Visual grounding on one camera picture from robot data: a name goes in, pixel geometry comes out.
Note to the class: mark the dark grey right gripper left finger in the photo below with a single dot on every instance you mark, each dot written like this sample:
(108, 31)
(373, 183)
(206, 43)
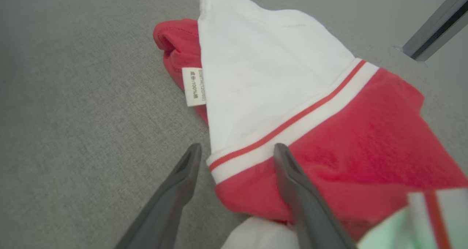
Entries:
(168, 201)

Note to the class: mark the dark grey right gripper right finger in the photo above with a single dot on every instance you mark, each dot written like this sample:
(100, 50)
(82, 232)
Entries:
(307, 205)

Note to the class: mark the red white number jersey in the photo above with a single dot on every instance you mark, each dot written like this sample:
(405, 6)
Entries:
(278, 70)

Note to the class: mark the grey partition post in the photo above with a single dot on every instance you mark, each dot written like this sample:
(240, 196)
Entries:
(453, 30)
(438, 18)

